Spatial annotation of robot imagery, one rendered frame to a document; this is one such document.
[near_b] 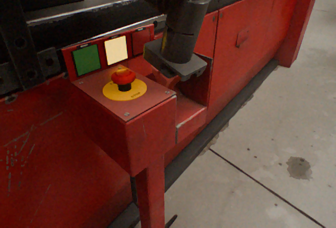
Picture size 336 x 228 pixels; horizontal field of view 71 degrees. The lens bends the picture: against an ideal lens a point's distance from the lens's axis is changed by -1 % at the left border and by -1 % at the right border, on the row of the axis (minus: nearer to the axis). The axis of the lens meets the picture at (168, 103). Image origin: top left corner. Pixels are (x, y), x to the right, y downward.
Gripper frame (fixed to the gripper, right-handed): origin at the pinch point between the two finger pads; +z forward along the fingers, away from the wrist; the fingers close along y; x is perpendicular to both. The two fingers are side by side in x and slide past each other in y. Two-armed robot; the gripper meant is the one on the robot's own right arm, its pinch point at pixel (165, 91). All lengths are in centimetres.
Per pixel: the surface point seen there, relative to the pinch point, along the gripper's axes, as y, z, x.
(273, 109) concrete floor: -9, 73, -121
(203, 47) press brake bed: 18.4, 13.4, -42.7
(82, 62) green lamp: 9.8, -5.5, 12.4
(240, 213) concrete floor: -31, 67, -35
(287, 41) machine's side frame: 22, 56, -194
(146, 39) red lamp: 9.8, -5.8, -2.3
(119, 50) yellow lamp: 9.8, -5.3, 4.6
